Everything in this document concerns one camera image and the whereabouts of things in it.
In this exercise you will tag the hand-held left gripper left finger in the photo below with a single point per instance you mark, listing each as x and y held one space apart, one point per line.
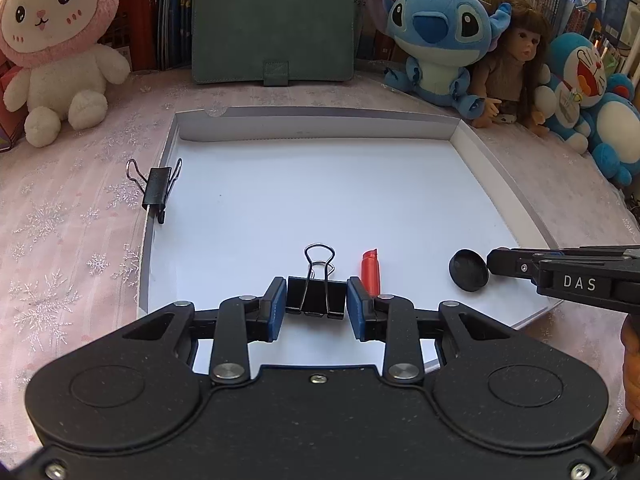
276 312

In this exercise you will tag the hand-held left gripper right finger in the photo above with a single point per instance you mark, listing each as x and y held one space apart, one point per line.
356 315

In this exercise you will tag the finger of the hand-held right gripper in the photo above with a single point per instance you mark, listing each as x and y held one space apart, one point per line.
510 262

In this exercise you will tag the black binder clip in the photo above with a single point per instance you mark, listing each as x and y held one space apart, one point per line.
157 187
315 296

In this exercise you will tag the black round lid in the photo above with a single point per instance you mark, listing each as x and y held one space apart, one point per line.
468 270

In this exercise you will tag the red capsule-shaped piece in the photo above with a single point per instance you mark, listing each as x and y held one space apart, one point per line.
371 272

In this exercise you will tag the white cardboard tray box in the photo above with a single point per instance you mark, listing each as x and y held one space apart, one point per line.
320 200

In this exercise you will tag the person's right hand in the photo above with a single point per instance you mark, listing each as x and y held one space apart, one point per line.
632 365

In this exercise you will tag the blue robot cat plush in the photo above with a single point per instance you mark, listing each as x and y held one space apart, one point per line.
600 105

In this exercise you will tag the brown-haired baby doll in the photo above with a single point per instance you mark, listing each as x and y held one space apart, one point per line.
515 70

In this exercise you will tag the pink snowflake tablecloth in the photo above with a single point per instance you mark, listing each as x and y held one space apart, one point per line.
75 240

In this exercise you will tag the blue alien plush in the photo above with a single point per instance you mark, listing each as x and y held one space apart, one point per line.
435 35

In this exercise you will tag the green suede pouch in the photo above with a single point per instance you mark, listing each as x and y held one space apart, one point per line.
272 30

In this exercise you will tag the pink house-shaped box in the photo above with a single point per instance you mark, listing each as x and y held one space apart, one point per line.
6 110

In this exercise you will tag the pink hooded bunny plush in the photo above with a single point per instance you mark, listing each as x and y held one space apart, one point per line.
55 35

